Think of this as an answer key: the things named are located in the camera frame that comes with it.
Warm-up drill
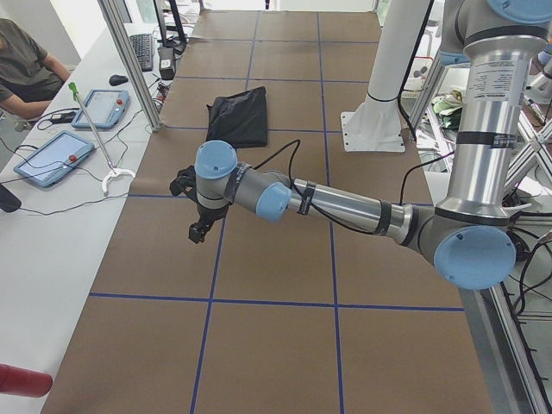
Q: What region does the far blue teach pendant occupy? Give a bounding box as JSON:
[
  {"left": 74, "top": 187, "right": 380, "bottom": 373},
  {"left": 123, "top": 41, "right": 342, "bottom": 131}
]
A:
[{"left": 78, "top": 89, "right": 129, "bottom": 130}]

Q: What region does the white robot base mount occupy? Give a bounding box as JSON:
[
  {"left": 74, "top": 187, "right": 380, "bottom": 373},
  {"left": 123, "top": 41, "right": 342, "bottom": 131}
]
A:
[{"left": 341, "top": 0, "right": 432, "bottom": 153}]

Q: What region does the grabber stick green handle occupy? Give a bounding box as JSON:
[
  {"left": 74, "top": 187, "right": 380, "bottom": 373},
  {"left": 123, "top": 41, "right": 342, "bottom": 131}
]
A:
[{"left": 68, "top": 82, "right": 135, "bottom": 197}]

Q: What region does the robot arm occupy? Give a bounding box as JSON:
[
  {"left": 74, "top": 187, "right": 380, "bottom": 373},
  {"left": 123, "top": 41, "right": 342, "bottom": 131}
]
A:
[{"left": 185, "top": 10, "right": 515, "bottom": 290}]

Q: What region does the aluminium frame shelf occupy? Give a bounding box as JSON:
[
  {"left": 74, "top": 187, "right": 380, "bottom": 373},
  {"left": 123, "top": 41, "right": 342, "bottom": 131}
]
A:
[{"left": 413, "top": 12, "right": 552, "bottom": 414}]

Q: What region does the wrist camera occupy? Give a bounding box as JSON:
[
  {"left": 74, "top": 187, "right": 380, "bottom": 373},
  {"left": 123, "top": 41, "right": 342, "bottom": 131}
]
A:
[{"left": 169, "top": 166, "right": 197, "bottom": 200}]

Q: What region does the aluminium frame post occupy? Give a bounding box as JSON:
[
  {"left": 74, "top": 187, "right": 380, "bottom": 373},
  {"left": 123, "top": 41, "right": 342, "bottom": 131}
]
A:
[{"left": 97, "top": 0, "right": 161, "bottom": 132}]

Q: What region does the blue teach pendant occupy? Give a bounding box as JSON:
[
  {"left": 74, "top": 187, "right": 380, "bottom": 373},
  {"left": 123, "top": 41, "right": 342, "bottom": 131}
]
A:
[
  {"left": 78, "top": 89, "right": 129, "bottom": 130},
  {"left": 13, "top": 131, "right": 95, "bottom": 188}
]

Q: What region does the black printed t-shirt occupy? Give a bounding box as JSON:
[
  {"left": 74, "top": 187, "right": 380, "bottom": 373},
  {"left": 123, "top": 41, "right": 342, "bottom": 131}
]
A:
[{"left": 206, "top": 86, "right": 268, "bottom": 149}]

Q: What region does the black keyboard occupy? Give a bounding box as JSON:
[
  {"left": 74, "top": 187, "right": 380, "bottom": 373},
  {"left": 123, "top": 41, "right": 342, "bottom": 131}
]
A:
[{"left": 129, "top": 34, "right": 154, "bottom": 72}]

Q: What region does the black power adapter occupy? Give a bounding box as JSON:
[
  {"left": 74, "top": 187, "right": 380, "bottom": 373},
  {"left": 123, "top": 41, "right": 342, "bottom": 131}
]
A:
[{"left": 157, "top": 47, "right": 176, "bottom": 80}]

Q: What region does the seated person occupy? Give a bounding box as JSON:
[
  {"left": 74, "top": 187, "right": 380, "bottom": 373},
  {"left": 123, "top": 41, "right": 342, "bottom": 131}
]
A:
[{"left": 1, "top": 18, "right": 71, "bottom": 120}]

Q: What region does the near blue teach pendant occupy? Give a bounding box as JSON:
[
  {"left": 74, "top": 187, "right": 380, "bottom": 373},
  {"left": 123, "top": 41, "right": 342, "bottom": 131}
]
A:
[{"left": 13, "top": 131, "right": 95, "bottom": 188}]

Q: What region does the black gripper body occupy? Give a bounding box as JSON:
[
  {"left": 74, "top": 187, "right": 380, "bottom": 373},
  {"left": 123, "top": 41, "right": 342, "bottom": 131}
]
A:
[{"left": 196, "top": 204, "right": 228, "bottom": 235}]

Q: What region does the red cylinder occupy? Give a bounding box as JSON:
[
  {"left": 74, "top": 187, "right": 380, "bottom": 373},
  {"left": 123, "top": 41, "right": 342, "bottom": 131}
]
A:
[{"left": 1, "top": 364, "right": 53, "bottom": 398}]

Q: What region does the black computer mouse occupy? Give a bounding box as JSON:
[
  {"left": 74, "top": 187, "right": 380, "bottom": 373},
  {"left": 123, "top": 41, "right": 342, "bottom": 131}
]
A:
[{"left": 109, "top": 74, "right": 129, "bottom": 86}]

